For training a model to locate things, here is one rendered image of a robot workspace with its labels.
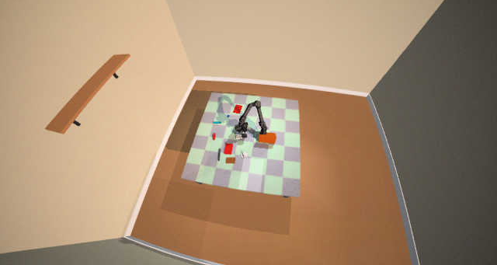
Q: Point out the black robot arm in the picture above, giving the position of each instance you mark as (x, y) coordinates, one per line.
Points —
(243, 125)

